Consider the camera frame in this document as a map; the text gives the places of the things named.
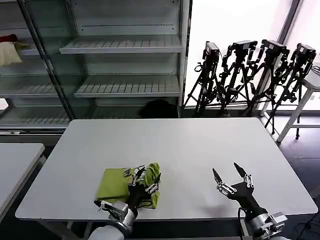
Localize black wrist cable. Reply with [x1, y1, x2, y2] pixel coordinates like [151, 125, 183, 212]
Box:
[236, 206, 246, 238]

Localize black tripod with camera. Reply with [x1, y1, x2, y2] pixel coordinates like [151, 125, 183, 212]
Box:
[183, 41, 223, 118]
[216, 39, 259, 118]
[264, 43, 317, 136]
[246, 39, 289, 119]

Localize black floor cable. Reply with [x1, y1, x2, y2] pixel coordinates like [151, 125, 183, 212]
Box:
[292, 212, 320, 240]

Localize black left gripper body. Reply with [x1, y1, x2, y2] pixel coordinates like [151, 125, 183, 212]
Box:
[124, 184, 152, 210]

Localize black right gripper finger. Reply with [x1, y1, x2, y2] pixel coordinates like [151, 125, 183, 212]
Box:
[233, 162, 255, 189]
[212, 167, 238, 195]

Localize grey metal shelf unit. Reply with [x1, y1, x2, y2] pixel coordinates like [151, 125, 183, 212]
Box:
[59, 0, 193, 119]

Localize black bag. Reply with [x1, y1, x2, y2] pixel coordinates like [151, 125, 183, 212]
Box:
[138, 99, 179, 119]

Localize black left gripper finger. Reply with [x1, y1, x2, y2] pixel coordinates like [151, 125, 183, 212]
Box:
[128, 166, 146, 187]
[145, 172, 162, 195]

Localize grey side table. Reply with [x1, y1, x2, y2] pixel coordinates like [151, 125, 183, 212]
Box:
[0, 142, 47, 221]

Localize lime green t-shirt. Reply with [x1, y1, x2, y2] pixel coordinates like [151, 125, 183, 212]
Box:
[95, 161, 162, 210]

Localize white-legged side table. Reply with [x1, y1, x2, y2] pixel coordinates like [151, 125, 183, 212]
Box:
[259, 65, 320, 144]

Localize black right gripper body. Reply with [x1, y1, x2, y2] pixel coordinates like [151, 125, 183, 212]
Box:
[226, 181, 264, 215]

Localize glass-fronted grey shelf rack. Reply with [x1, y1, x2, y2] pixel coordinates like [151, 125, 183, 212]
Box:
[0, 0, 76, 131]

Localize dark red cloth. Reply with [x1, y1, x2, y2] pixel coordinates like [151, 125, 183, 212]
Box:
[0, 34, 19, 44]

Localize cream cloth pillow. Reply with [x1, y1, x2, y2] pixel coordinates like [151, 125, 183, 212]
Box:
[0, 41, 24, 67]

